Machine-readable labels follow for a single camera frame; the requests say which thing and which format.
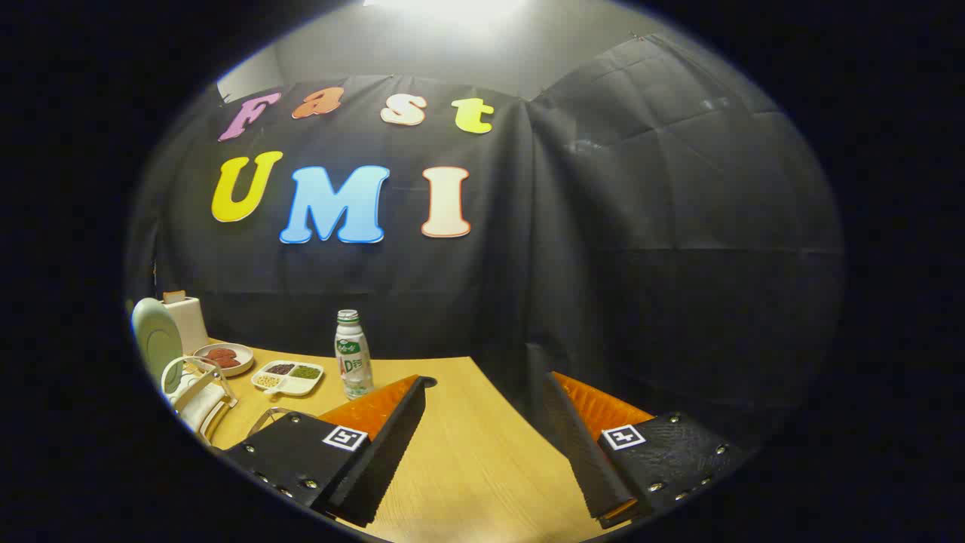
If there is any beige plate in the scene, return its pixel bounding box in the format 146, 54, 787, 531
193, 342, 256, 378

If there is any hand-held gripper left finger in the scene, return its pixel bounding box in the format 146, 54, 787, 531
223, 375, 427, 528

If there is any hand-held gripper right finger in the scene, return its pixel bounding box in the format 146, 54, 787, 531
544, 371, 743, 529

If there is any pale green plate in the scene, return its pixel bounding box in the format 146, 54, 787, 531
132, 298, 185, 393

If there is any white green drink bottle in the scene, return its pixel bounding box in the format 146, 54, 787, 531
335, 309, 375, 400

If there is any white wire dish rack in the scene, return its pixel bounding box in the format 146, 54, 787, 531
161, 354, 238, 446

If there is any white divided bean tray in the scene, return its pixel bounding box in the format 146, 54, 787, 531
251, 360, 325, 397

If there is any white toaster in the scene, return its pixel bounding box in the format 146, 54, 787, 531
162, 294, 210, 355

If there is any black backdrop cloth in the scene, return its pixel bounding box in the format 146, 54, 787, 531
124, 34, 845, 453

